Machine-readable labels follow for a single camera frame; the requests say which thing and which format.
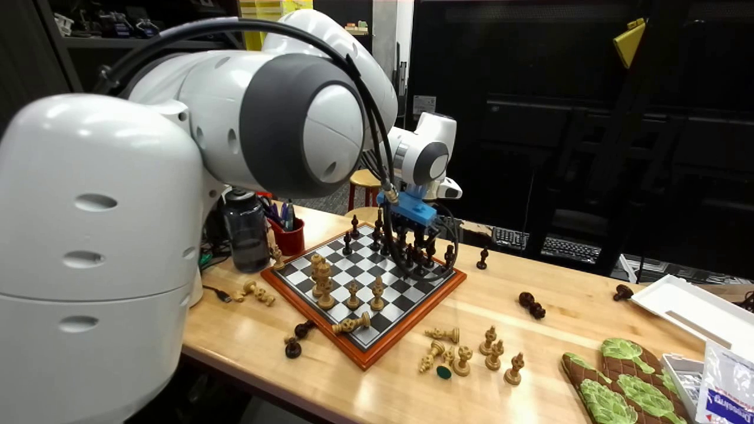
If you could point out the black keyboard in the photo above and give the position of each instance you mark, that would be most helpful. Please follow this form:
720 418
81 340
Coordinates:
565 247

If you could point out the white foam tray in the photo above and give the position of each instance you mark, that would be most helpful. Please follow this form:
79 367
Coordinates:
696 309

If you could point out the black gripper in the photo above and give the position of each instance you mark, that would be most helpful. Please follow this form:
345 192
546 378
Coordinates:
417 236

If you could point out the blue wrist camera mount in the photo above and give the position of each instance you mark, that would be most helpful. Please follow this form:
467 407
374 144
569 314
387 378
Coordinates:
412 208

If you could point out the clear bag with blue print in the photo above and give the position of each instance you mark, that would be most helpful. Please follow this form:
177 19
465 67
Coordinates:
726 385

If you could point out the yellow triangular sign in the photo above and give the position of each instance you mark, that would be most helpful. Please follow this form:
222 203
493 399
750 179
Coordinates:
630 39

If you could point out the large black cabinet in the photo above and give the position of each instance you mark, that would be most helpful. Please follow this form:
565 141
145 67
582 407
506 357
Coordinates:
628 157

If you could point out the light wooden chess piece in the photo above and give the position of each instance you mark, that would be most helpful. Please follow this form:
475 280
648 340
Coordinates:
462 360
277 259
325 297
323 276
346 323
363 318
496 357
430 358
443 336
489 343
257 293
378 294
515 371
316 261
354 297

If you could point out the red pen cup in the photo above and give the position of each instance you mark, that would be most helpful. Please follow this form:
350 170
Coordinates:
287 239

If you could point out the black shelf rack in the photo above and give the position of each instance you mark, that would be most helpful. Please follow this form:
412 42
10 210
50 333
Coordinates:
119 39

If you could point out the yellow bin rack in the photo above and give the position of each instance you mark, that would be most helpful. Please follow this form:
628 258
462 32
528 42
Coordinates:
259 8

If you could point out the clear plastic container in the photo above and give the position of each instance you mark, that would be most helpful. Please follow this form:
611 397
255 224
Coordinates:
684 378

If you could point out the chess piece with green felt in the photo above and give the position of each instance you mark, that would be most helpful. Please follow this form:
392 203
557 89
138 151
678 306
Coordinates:
443 371

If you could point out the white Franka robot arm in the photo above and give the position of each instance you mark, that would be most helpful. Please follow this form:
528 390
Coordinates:
101 236

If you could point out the wooden framed chessboard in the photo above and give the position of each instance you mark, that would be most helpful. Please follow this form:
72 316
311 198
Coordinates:
389 326

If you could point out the black marker pen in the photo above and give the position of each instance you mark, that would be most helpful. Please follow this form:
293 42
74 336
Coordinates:
287 213

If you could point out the brown green oven mitt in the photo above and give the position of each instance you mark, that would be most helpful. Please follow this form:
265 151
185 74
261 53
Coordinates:
638 372
604 397

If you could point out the blue pen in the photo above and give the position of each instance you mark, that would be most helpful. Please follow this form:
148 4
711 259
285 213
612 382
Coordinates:
273 210

